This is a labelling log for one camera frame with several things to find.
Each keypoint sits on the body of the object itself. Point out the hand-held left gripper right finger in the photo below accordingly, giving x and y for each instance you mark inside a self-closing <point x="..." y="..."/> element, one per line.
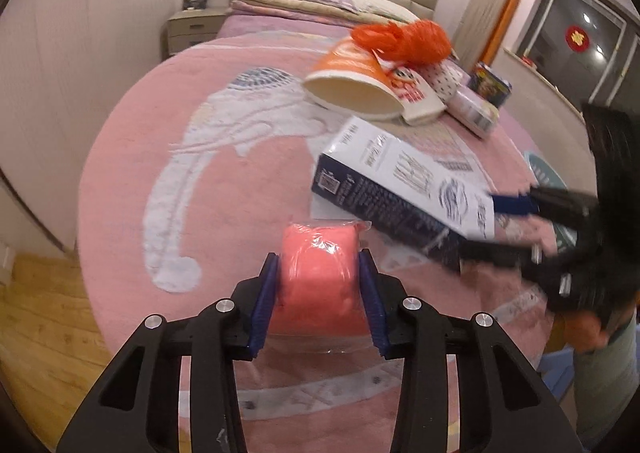
<point x="372" y="298"/>

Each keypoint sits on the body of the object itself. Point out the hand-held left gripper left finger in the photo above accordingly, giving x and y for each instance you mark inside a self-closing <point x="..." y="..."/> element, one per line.
<point x="266" y="295"/>

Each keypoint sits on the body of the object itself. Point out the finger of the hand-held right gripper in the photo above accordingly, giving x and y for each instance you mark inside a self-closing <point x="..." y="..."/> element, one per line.
<point x="512" y="204"/>
<point x="490" y="253"/>

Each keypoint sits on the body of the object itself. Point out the light blue plastic basket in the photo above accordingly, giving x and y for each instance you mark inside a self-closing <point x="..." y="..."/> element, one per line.
<point x="542" y="173"/>

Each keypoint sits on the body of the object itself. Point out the pink roll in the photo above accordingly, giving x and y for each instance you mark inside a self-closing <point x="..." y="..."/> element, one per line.
<point x="317" y="278"/>

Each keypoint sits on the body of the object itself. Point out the blue and white cardboard box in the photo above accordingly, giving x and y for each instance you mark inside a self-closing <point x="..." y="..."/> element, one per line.
<point x="395" y="168"/>

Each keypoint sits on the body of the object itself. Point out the orange instant noodle cup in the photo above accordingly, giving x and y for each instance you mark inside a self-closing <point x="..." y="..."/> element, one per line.
<point x="350" y="78"/>

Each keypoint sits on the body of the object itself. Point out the person's right hand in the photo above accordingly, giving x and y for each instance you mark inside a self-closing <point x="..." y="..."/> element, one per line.
<point x="585" y="333"/>

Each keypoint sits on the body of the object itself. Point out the dark colourful box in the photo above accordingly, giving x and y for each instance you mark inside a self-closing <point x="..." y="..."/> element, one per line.
<point x="492" y="83"/>

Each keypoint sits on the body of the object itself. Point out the white windowsill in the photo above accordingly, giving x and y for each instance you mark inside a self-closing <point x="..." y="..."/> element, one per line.
<point x="545" y="83"/>

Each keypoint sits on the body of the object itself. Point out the light blue plastic stool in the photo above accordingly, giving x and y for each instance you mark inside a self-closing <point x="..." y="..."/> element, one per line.
<point x="557" y="373"/>

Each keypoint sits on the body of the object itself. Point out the red and white snack packet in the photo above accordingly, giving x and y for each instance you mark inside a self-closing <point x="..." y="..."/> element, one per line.
<point x="417" y="100"/>

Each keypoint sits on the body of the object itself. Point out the white polka dot packet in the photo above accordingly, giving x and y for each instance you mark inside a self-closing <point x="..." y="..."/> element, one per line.
<point x="445" y="80"/>

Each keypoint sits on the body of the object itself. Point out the person's grey clothing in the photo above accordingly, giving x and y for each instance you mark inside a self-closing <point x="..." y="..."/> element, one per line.
<point x="610" y="383"/>

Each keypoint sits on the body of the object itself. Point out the red round window decoration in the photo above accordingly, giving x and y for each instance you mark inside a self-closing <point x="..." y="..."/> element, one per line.
<point x="576" y="38"/>

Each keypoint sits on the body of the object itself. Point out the pink elephant blanket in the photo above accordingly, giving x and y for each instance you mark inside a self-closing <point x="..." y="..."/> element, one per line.
<point x="150" y="143"/>

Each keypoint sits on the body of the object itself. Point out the orange plastic bag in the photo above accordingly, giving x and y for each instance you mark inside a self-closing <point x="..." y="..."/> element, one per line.
<point x="410" y="40"/>

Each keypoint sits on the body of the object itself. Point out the grey framed window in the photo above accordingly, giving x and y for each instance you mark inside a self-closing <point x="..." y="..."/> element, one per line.
<point x="600" y="8"/>

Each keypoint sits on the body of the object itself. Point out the white floral pillow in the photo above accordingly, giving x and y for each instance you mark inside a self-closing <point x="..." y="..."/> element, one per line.
<point x="380" y="8"/>

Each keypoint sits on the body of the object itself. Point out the beige nightstand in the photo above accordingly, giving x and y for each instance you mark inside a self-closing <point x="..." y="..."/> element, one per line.
<point x="192" y="33"/>

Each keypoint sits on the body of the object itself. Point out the white wardrobe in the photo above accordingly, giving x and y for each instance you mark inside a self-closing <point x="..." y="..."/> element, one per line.
<point x="75" y="58"/>

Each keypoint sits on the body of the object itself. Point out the dark photo frame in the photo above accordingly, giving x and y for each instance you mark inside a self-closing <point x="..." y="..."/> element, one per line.
<point x="195" y="2"/>

